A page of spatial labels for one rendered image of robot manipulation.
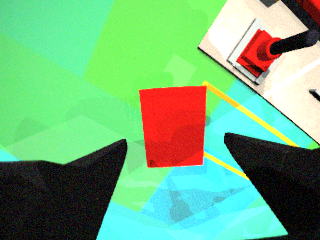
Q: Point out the yellow flat bar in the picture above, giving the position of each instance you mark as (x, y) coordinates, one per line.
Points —
(252, 116)

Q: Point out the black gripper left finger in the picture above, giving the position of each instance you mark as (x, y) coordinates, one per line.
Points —
(77, 194)

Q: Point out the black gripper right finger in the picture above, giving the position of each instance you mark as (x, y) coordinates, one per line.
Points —
(287, 177)

